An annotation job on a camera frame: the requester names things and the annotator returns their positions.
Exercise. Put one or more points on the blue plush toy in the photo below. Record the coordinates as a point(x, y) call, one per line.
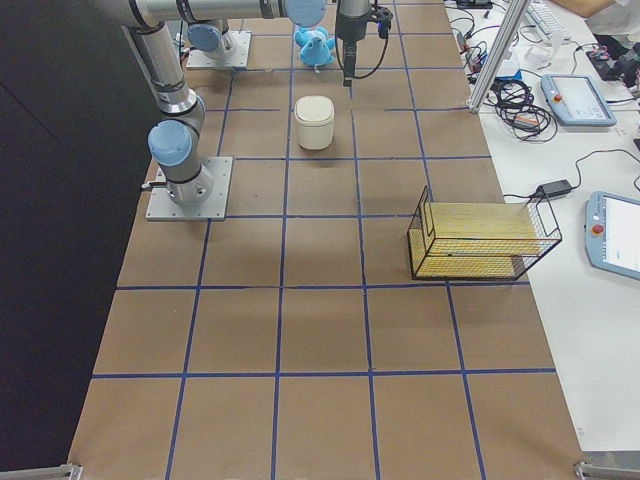
point(316, 46)

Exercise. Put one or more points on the white keyboard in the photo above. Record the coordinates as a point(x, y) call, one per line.
point(544, 21)

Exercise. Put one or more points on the upper teach pendant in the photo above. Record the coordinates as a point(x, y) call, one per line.
point(575, 100)

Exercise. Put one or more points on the lower teach pendant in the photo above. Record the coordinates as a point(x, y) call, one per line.
point(612, 233)

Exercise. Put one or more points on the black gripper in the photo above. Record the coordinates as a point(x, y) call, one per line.
point(349, 28)

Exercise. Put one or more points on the black wire basket wooden shelves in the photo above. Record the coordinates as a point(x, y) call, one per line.
point(480, 241)

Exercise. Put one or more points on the cream small trash can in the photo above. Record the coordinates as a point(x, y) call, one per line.
point(314, 120)

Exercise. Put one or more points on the brown paper table cover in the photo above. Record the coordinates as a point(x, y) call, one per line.
point(289, 341)

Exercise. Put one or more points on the aluminium frame post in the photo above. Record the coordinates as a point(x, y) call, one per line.
point(498, 50)

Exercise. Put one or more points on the teach pendant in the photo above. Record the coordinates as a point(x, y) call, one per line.
point(612, 233)
point(575, 100)

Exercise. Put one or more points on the black power adapter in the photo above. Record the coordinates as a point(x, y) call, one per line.
point(554, 189)

